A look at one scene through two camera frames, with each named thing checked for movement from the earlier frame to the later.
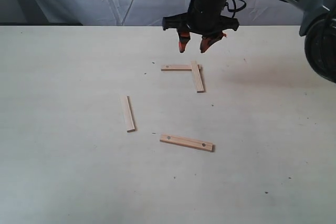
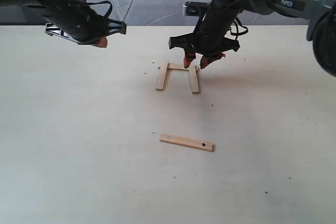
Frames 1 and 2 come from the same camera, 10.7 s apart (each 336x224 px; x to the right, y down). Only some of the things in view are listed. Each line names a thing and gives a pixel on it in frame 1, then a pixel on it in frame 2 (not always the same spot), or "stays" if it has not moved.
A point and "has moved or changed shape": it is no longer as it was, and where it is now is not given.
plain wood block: (198, 77) has moved or changed shape
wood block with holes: (186, 142) stays
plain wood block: (130, 120) -> (161, 74)
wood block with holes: (176, 67) stays
